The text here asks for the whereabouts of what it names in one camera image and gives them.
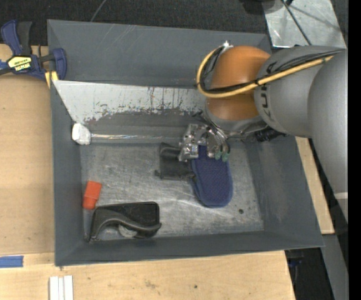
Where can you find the black angular plastic piece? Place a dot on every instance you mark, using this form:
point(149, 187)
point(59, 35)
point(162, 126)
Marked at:
point(171, 167)

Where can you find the grey metal bin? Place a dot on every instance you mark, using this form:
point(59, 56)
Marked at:
point(136, 58)

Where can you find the white crumpled lump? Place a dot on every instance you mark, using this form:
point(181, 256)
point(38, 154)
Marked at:
point(81, 134)

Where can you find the orange-red plastic cup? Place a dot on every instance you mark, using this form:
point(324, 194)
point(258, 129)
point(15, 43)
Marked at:
point(92, 194)

